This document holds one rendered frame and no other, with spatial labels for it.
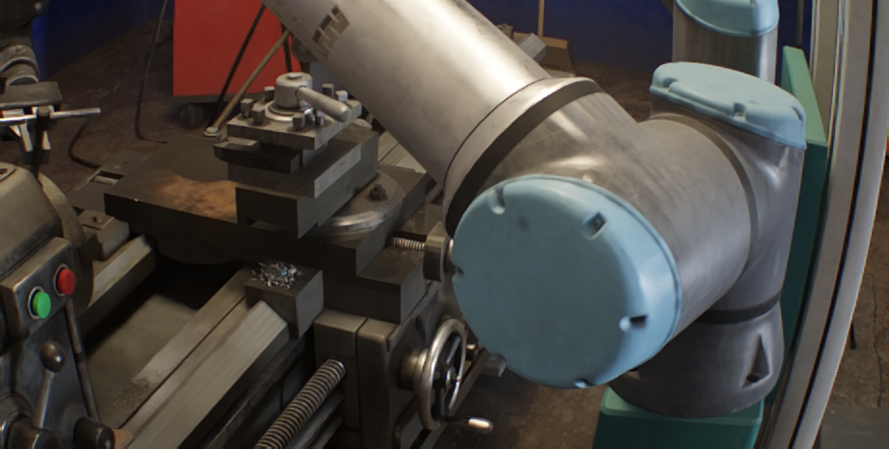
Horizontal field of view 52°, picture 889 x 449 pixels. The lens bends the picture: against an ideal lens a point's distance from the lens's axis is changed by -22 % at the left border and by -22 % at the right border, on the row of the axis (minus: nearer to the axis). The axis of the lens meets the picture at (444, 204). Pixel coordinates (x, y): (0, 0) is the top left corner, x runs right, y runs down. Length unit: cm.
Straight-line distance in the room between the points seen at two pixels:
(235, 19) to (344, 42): 393
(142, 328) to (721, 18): 122
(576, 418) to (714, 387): 211
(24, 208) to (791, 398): 85
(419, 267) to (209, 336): 40
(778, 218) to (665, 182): 17
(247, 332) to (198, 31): 314
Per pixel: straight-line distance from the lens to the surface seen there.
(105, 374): 187
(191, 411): 157
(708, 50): 129
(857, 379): 335
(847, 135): 97
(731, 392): 91
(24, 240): 109
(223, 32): 476
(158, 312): 205
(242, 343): 172
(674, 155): 75
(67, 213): 142
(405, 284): 183
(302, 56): 227
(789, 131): 84
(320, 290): 187
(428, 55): 77
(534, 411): 302
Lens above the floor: 176
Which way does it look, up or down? 25 degrees down
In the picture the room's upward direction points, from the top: 2 degrees clockwise
